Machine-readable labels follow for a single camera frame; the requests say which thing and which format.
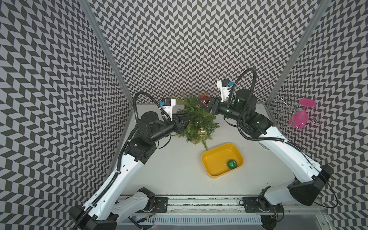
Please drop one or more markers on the green glitter ball ornament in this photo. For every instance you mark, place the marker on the green glitter ball ornament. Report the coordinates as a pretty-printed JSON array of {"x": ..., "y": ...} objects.
[{"x": 232, "y": 164}]

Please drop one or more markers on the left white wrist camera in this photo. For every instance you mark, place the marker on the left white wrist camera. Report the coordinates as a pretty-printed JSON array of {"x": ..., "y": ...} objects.
[{"x": 168, "y": 104}]

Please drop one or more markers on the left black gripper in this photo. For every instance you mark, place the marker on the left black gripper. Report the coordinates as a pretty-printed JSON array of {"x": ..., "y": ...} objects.
[{"x": 178, "y": 120}]

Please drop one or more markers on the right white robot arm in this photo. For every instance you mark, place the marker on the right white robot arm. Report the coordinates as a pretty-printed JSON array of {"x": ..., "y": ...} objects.
[{"x": 309, "y": 176}]

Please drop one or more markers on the wire glass rack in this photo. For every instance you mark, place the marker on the wire glass rack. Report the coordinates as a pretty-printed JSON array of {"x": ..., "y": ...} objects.
[{"x": 290, "y": 106}]

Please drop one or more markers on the right black mount plate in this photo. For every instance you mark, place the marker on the right black mount plate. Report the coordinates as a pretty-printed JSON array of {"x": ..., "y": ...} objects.
[{"x": 254, "y": 204}]

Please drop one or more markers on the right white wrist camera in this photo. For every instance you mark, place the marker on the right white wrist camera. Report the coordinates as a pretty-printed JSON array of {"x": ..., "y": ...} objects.
[{"x": 225, "y": 87}]

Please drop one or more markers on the left black mount plate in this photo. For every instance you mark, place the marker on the left black mount plate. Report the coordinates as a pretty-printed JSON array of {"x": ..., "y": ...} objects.
[{"x": 157, "y": 205}]

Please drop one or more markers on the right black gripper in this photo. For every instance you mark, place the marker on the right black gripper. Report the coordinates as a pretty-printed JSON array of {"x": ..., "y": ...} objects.
[{"x": 215, "y": 108}]

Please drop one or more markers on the black mount plate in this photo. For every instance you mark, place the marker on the black mount plate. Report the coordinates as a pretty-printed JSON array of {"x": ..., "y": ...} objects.
[
  {"x": 254, "y": 204},
  {"x": 157, "y": 205}
]

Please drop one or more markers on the small green christmas tree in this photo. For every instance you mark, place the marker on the small green christmas tree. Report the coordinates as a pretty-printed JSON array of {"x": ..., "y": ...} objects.
[{"x": 199, "y": 118}]

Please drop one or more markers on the pink plastic wine glass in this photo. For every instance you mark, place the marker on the pink plastic wine glass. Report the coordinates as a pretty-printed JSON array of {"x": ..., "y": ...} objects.
[{"x": 300, "y": 117}]

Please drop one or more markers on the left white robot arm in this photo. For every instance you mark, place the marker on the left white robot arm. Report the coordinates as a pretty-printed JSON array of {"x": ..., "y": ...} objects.
[{"x": 102, "y": 211}]

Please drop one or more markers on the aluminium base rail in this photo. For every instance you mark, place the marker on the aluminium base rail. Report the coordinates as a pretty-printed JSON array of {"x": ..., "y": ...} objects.
[{"x": 225, "y": 210}]

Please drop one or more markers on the gold shiny ball ornament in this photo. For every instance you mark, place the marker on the gold shiny ball ornament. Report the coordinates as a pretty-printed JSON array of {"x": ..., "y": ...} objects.
[{"x": 202, "y": 132}]

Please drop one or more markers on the yellow plastic tray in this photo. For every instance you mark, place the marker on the yellow plastic tray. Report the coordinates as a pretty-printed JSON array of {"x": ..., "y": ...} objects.
[{"x": 215, "y": 160}]

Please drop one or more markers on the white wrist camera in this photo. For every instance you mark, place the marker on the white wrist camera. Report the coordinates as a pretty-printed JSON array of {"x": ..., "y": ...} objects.
[
  {"x": 168, "y": 104},
  {"x": 225, "y": 87}
]

